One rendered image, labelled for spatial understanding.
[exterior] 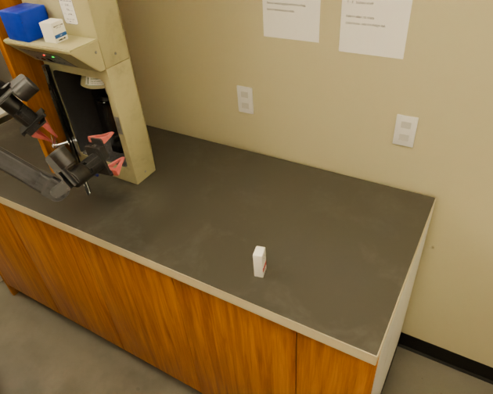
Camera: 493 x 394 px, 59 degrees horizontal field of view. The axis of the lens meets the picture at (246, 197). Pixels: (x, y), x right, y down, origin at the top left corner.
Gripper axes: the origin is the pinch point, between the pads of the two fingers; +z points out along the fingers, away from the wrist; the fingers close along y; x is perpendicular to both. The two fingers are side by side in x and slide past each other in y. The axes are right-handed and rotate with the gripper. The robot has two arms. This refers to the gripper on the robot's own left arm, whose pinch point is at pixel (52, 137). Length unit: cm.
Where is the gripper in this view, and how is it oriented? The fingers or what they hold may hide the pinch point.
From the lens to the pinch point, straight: 165.9
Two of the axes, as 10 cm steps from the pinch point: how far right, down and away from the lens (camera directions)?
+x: 4.6, 4.7, -7.5
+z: 5.1, 5.5, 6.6
